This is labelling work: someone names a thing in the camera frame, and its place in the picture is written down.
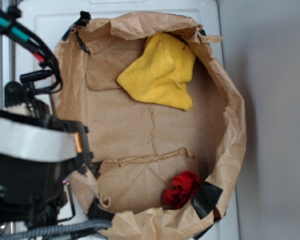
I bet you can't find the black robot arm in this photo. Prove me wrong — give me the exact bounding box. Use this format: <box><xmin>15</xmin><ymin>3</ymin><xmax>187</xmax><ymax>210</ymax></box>
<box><xmin>0</xmin><ymin>81</ymin><xmax>93</xmax><ymax>228</ymax></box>

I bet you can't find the grey braided cable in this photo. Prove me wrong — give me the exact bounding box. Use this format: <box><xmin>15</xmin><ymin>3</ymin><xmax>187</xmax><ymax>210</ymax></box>
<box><xmin>4</xmin><ymin>219</ymin><xmax>113</xmax><ymax>240</ymax></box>

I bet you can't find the crumpled red cloth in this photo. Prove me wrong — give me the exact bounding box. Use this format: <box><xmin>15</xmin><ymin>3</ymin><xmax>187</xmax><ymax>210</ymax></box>
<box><xmin>162</xmin><ymin>170</ymin><xmax>202</xmax><ymax>210</ymax></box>

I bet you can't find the aluminium frame rail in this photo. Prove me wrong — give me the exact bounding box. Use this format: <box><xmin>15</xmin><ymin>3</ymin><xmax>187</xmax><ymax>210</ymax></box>
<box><xmin>0</xmin><ymin>0</ymin><xmax>16</xmax><ymax>240</ymax></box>

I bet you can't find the brown paper bag bin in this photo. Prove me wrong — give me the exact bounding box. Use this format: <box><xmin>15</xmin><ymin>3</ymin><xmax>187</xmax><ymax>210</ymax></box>
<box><xmin>53</xmin><ymin>11</ymin><xmax>247</xmax><ymax>240</ymax></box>

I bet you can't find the black cable bundle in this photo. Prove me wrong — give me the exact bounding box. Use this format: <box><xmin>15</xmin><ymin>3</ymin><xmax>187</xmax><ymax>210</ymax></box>
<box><xmin>0</xmin><ymin>4</ymin><xmax>64</xmax><ymax>95</ymax></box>

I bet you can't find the yellow microfiber cloth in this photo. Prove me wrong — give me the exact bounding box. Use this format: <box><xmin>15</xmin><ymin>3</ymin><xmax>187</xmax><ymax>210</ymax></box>
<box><xmin>117</xmin><ymin>32</ymin><xmax>196</xmax><ymax>111</ymax></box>

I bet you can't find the white plastic tray lid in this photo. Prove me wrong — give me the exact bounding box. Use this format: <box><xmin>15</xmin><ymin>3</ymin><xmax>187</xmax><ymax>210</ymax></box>
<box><xmin>14</xmin><ymin>0</ymin><xmax>239</xmax><ymax>240</ymax></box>

